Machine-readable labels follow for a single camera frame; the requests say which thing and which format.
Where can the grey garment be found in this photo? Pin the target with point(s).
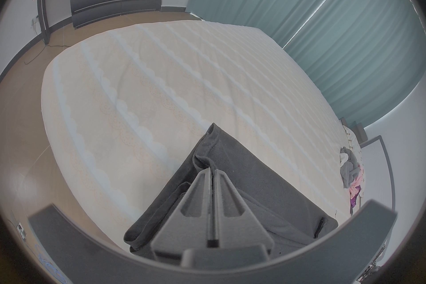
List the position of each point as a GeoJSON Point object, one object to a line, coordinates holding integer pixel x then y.
{"type": "Point", "coordinates": [351, 169]}

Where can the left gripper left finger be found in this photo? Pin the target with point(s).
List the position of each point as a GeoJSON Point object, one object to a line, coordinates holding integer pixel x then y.
{"type": "Point", "coordinates": [193, 229]}

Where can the purple garment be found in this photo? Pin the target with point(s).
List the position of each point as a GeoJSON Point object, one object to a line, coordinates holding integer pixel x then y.
{"type": "Point", "coordinates": [354, 197]}

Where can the bed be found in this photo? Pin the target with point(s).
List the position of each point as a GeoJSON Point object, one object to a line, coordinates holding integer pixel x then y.
{"type": "Point", "coordinates": [166, 76]}

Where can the white printed pillow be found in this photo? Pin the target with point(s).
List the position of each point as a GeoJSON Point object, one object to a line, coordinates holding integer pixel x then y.
{"type": "Point", "coordinates": [351, 139]}

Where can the grey bedside table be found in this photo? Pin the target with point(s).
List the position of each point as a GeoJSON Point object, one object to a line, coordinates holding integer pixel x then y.
{"type": "Point", "coordinates": [357, 131]}

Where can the black T-shirt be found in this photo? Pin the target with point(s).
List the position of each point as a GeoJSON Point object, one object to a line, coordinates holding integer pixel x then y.
{"type": "Point", "coordinates": [253, 182]}

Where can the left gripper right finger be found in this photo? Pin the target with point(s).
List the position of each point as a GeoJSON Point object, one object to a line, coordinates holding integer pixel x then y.
{"type": "Point", "coordinates": [236, 229]}

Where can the white garment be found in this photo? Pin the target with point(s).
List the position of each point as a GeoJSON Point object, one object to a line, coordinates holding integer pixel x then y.
{"type": "Point", "coordinates": [342, 158]}

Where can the pink garment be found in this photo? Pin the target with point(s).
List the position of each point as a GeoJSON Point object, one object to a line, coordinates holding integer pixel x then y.
{"type": "Point", "coordinates": [357, 181]}

